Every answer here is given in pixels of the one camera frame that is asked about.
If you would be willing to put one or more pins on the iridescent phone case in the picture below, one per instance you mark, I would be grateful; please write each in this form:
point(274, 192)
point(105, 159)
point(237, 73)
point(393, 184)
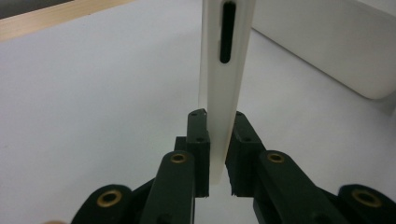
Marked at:
point(222, 93)

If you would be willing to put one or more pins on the wooden table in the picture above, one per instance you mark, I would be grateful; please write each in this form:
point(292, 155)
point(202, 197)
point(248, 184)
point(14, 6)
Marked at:
point(46, 21)

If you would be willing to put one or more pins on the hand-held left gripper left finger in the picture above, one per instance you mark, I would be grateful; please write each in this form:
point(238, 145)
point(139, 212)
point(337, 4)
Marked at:
point(199, 161)

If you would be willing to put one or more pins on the white board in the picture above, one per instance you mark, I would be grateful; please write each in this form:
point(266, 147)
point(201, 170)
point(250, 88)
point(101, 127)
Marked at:
point(93, 109)

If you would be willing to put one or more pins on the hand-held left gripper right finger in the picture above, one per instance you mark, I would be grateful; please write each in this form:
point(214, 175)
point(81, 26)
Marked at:
point(246, 168)

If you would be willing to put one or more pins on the white oblong plastic container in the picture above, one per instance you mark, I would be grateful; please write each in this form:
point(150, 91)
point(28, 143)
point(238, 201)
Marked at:
point(327, 46)

